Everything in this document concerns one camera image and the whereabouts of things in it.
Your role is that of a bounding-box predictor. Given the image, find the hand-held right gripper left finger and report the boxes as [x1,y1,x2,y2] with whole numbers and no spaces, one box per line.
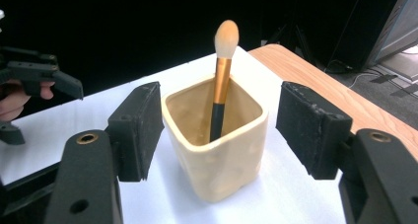
[43,81,165,224]

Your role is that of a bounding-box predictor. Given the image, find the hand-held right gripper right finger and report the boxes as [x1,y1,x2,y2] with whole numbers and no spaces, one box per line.
[275,81,418,224]

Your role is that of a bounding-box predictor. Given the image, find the cream square ceramic cup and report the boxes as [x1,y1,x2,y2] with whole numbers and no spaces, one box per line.
[161,74,269,203]

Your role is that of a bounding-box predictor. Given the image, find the makeup brush with gold ferrule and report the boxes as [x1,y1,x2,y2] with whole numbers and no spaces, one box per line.
[209,19,241,143]

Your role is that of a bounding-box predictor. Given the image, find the white table mat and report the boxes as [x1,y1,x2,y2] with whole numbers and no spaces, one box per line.
[0,45,348,224]

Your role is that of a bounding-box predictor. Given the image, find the black tape strip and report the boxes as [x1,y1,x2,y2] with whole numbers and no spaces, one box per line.
[389,83,418,99]
[369,73,399,84]

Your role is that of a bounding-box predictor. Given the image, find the black curtain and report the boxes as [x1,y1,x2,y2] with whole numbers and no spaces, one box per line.
[0,0,405,119]

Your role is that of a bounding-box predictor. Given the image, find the grey cabinet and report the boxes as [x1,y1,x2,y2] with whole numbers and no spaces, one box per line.
[364,0,418,84]

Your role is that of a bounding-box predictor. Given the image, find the white floor cable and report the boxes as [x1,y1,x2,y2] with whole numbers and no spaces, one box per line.
[348,70,378,90]

